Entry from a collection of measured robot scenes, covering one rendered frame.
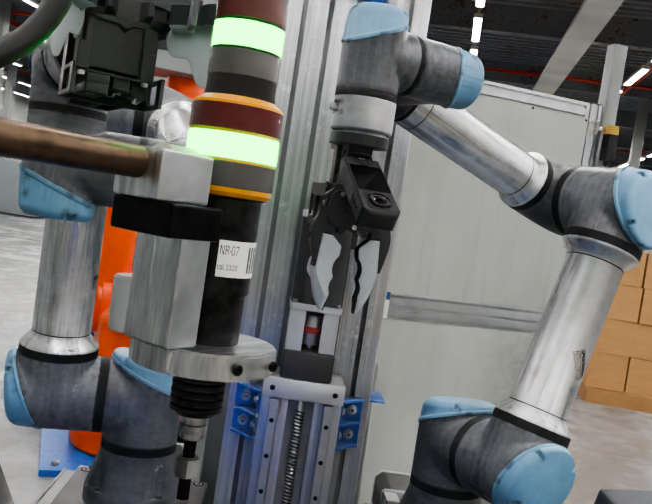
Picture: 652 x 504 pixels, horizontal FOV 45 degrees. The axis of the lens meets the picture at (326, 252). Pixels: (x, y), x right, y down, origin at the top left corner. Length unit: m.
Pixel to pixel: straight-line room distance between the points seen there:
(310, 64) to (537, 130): 1.31
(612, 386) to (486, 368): 6.19
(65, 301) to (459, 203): 1.50
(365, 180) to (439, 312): 1.58
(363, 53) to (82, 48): 0.41
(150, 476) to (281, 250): 0.43
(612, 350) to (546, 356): 7.46
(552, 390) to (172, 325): 0.88
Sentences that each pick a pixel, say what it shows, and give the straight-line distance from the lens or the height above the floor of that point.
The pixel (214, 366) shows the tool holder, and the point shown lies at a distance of 0.35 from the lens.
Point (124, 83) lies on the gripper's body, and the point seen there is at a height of 1.61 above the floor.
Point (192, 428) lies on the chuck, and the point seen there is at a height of 1.42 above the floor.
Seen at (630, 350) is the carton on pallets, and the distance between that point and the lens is 8.68.
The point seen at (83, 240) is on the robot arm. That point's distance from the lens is 1.19.
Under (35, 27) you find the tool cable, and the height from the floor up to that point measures 1.58.
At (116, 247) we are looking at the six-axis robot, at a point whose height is 1.15.
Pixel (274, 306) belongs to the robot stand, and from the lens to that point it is 1.37.
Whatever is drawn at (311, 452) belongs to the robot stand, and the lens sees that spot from 1.35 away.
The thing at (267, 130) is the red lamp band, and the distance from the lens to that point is 0.37.
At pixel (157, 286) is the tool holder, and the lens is 0.35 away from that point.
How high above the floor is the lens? 1.53
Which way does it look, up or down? 3 degrees down
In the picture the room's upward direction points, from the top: 9 degrees clockwise
